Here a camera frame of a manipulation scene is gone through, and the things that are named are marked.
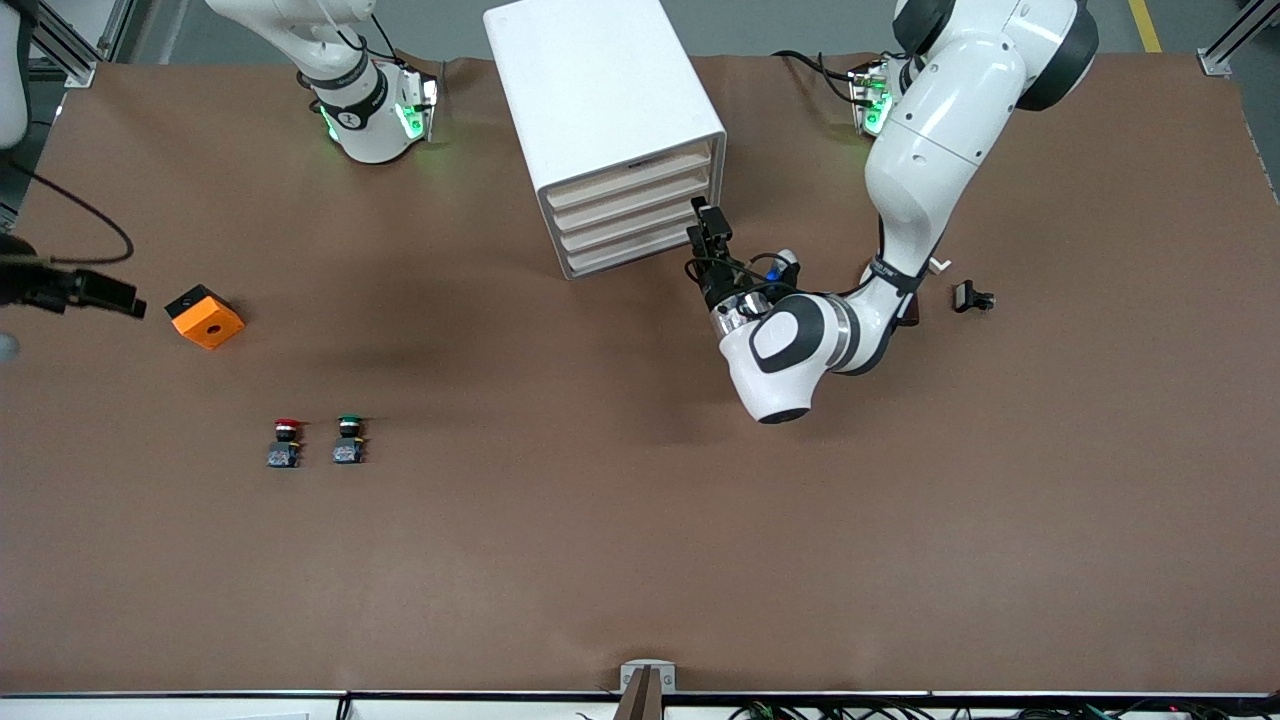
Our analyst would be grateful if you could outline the black base power cable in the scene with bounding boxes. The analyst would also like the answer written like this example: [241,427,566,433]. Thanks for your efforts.
[775,50,867,106]

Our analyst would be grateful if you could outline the white drawer cabinet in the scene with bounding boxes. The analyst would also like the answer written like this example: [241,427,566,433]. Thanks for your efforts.
[484,0,728,281]

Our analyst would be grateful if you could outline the white table edge rail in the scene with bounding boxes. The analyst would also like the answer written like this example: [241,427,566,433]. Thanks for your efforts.
[0,690,1280,720]

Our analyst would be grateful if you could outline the grey metal bracket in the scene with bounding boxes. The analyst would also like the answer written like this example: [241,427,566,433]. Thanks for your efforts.
[620,660,677,693]

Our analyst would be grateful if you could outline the aluminium frame profile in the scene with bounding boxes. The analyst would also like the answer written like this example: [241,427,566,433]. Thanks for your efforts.
[28,0,98,89]
[1197,0,1280,78]

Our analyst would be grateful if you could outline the black cable bundle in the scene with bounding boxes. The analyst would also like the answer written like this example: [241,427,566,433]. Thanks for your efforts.
[730,700,1280,720]

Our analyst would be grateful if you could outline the orange black button box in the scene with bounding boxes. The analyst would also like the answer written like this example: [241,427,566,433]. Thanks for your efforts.
[164,284,246,351]

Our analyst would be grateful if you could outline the red push button switch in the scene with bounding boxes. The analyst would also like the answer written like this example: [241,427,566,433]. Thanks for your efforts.
[266,418,303,469]

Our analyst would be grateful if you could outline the black cable blue plug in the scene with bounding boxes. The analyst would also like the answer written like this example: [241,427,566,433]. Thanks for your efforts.
[686,250,801,301]

